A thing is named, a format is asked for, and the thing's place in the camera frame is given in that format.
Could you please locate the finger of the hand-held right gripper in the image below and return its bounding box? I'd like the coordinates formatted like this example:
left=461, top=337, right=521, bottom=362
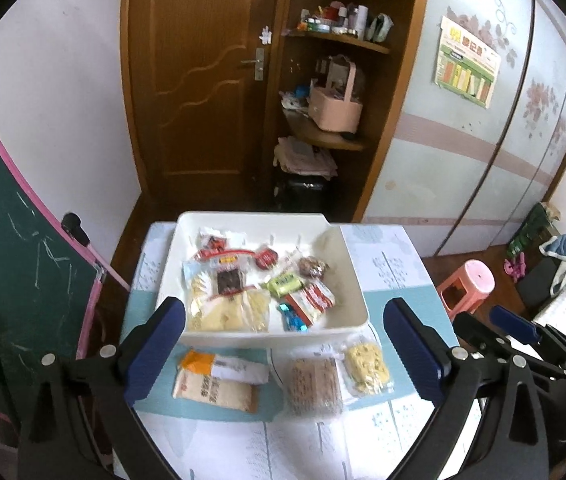
left=489, top=304, right=566, bottom=377
left=454, top=311, right=512, bottom=357

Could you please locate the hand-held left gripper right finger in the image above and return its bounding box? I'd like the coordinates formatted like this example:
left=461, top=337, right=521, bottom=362
left=383, top=297, right=550, bottom=480

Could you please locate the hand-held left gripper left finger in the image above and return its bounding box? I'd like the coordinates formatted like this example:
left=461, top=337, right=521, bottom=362
left=17, top=296, right=187, bottom=480

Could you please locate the white plastic tray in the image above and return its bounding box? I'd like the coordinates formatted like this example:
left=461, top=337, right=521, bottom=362
left=155, top=211, right=370, bottom=348

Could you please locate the clear bag of puffed rice cakes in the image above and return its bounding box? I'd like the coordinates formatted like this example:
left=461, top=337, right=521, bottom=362
left=184, top=262, right=272, bottom=333

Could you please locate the shiny blue snack packet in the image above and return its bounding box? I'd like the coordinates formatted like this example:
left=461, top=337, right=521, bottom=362
left=277, top=300, right=310, bottom=334

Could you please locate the black cushion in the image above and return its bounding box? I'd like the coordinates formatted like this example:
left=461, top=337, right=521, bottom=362
left=516, top=260, right=559, bottom=311

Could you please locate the small clear bag yellow snack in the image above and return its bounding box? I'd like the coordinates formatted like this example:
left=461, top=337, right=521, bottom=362
left=344, top=342, right=394, bottom=397

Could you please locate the pink plastic stool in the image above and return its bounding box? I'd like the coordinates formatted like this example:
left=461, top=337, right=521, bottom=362
left=436, top=259, right=495, bottom=317

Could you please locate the orange beige snack packet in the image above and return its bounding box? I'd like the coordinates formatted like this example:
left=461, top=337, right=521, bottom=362
left=172, top=350, right=270, bottom=413

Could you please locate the blue white towel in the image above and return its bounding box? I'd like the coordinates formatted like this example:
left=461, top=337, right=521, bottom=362
left=538, top=232, right=566, bottom=293

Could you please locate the green cardboard box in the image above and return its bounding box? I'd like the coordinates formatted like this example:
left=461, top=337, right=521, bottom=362
left=506, top=202, right=561, bottom=261

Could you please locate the dark brown snack packet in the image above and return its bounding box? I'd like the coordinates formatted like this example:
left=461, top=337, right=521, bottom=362
left=214, top=269, right=245, bottom=296

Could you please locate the clear packet of crackers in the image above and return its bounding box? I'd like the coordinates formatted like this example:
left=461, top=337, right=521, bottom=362
left=283, top=356, right=345, bottom=418

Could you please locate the long red white snack packet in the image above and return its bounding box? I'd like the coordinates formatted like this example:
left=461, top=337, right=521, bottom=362
left=195, top=247, right=259, bottom=267

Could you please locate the small red snack packet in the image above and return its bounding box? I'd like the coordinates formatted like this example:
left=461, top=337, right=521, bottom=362
left=198, top=232, right=229, bottom=253

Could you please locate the black chalkboard knob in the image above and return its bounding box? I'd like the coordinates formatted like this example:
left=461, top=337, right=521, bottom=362
left=61, top=213, right=91, bottom=248

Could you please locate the round red snack packet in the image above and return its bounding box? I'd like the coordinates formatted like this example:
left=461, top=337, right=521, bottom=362
left=255, top=247, right=280, bottom=271

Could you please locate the green snack packet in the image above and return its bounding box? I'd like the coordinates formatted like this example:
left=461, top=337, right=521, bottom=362
left=263, top=272, right=304, bottom=296

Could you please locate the light blue floral wardrobe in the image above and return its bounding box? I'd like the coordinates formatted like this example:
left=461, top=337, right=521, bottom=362
left=363, top=0, right=566, bottom=256

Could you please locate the black bin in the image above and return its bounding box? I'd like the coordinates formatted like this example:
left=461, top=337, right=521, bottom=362
left=273, top=172, right=334, bottom=213

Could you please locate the stack of folded papers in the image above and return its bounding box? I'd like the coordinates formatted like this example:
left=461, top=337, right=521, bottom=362
left=273, top=136, right=339, bottom=178

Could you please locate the wooden corner shelf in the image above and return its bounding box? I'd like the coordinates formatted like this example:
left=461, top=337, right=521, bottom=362
left=263, top=0, right=431, bottom=223

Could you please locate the brown wooden door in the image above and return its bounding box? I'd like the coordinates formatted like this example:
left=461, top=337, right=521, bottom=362
left=120, top=0, right=294, bottom=206

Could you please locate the cluster of bottles and jars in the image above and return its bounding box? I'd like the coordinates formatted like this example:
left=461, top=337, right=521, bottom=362
left=297, top=1, right=394, bottom=43

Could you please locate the green chalkboard with pink frame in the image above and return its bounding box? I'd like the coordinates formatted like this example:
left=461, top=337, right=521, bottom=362
left=0, top=77, right=131, bottom=426

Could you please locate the pink basket with handle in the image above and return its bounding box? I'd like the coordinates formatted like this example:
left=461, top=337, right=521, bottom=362
left=309, top=55, right=364, bottom=132

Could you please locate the wall calendar poster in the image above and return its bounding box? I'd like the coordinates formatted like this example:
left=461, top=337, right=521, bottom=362
left=432, top=15, right=502, bottom=110

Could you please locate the metal door handle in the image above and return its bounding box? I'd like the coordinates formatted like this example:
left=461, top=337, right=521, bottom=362
left=240, top=47, right=266, bottom=81

